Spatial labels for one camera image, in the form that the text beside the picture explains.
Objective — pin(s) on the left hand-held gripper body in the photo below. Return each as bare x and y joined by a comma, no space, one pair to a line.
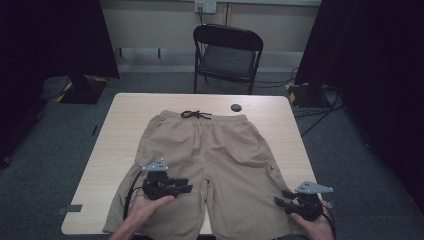
156,186

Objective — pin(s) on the striped stand base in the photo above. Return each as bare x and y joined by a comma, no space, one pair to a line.
306,96

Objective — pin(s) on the beige shorts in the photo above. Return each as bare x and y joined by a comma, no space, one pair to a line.
216,153

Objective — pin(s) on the white wall socket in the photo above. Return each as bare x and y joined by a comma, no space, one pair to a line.
206,6

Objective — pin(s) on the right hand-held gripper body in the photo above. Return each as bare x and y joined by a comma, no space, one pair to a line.
310,206

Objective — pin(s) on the person's right hand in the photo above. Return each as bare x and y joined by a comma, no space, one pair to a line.
316,230

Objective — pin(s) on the black table grommet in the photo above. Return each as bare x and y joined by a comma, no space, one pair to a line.
236,107

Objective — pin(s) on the black stand base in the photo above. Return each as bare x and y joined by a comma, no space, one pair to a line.
83,93

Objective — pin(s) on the black folding chair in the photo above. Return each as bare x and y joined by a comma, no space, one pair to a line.
228,60

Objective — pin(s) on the small dark floor object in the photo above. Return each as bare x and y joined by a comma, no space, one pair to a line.
94,130

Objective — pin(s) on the person's left hand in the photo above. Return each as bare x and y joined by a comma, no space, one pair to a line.
145,210

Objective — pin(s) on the dark curtain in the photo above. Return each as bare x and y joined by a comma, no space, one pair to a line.
50,40
376,66

